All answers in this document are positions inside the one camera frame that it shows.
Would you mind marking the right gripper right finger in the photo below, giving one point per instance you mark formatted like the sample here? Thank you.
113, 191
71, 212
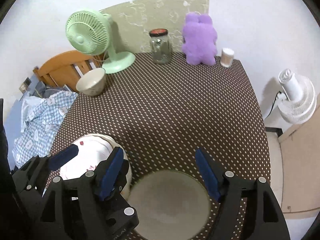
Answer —
263, 218

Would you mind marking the brown polka dot tablecloth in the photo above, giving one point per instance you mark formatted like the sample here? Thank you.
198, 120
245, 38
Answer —
161, 113

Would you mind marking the white plate red pattern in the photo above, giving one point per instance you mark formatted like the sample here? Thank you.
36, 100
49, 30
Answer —
93, 148

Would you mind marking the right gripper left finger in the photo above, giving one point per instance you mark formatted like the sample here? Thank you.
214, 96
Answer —
71, 210

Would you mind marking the white floor fan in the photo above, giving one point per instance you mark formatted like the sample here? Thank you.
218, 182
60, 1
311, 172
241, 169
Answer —
297, 99

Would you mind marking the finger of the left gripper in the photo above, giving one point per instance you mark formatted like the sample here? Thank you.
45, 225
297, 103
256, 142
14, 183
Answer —
115, 180
56, 161

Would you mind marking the purple plush toy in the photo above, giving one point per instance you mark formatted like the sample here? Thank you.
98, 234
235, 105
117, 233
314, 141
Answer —
200, 39

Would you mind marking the green ceramic bowl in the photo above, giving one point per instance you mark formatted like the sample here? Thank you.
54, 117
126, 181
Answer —
169, 205
92, 83

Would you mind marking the orange wooden chair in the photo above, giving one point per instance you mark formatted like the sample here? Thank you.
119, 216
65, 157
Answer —
66, 68

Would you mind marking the cotton swab container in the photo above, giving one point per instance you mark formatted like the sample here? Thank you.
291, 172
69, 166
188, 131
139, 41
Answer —
227, 56

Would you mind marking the blue checkered cloth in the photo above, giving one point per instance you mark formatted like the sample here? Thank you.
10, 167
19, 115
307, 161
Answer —
41, 119

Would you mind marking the green desk fan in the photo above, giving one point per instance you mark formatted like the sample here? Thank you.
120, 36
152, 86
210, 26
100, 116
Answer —
90, 32

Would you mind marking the glass jar black lid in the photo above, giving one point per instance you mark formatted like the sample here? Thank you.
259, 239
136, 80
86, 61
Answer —
160, 46

